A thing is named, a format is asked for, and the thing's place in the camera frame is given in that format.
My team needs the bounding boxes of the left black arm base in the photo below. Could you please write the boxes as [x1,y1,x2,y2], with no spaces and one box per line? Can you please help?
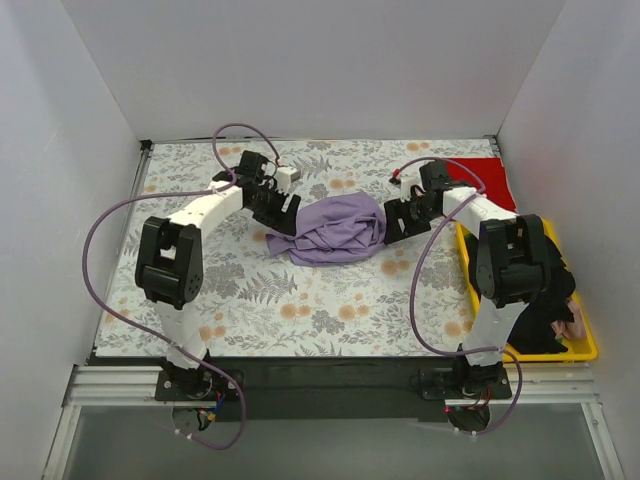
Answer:
[154,369,239,401]

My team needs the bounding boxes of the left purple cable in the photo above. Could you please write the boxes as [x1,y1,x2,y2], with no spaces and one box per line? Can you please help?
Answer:
[81,122,281,450]

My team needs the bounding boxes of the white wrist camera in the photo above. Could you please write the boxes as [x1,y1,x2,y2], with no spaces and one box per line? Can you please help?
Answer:
[275,166,301,184]
[390,170,422,201]

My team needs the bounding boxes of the pink garment in tray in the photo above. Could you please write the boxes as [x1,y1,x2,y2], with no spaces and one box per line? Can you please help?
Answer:
[551,299,587,340]

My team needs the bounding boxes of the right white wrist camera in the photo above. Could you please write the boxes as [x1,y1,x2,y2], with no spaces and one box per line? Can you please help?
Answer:
[390,170,422,201]

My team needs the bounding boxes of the folded red t shirt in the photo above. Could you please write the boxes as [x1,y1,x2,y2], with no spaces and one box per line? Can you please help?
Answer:
[442,158,517,229]

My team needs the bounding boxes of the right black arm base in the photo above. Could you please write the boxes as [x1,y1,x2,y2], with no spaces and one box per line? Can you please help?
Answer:
[417,357,512,400]

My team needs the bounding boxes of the floral patterned table mat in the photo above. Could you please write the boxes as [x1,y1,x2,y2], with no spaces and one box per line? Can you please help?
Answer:
[94,139,494,358]

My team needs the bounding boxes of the black clothes pile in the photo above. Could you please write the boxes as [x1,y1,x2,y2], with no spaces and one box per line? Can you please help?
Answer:
[462,227,578,355]

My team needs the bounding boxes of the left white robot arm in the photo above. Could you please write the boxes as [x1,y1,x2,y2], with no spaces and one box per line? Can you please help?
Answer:
[135,150,301,400]

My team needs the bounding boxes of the lavender t shirt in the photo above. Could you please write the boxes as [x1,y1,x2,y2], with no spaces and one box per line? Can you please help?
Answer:
[266,192,386,267]

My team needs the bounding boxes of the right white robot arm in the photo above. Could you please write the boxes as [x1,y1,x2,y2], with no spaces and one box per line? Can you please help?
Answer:
[384,157,551,398]

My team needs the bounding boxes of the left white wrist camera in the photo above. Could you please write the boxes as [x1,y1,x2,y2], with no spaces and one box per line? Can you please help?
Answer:
[275,166,301,184]

